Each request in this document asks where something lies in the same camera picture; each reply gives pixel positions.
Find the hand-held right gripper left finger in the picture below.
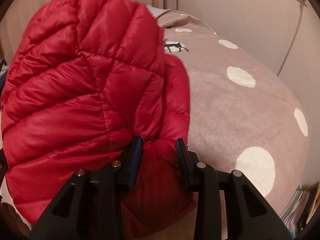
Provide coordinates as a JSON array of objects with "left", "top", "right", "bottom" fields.
[{"left": 29, "top": 136, "right": 144, "bottom": 240}]

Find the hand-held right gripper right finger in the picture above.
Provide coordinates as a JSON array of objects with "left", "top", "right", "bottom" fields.
[{"left": 175, "top": 137, "right": 292, "bottom": 240}]

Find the red down jacket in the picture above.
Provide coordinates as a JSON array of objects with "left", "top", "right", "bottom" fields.
[{"left": 0, "top": 0, "right": 197, "bottom": 233}]

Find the polka dot deer bed cover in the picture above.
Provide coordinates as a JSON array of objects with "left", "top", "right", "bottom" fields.
[{"left": 147, "top": 4, "right": 311, "bottom": 212}]

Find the stack of magazines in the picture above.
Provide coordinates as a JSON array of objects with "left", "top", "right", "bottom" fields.
[{"left": 279, "top": 181, "right": 320, "bottom": 232}]

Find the grey cable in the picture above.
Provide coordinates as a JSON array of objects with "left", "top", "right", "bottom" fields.
[{"left": 277, "top": 4, "right": 305, "bottom": 76}]

